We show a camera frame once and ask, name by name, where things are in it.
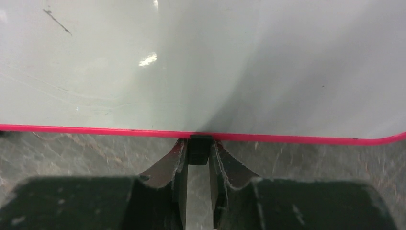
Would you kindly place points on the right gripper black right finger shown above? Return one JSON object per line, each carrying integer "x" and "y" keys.
{"x": 234, "y": 192}

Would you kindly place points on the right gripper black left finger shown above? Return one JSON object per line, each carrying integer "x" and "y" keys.
{"x": 158, "y": 197}

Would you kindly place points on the white board with pink rim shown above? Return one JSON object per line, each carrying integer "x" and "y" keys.
{"x": 310, "y": 71}

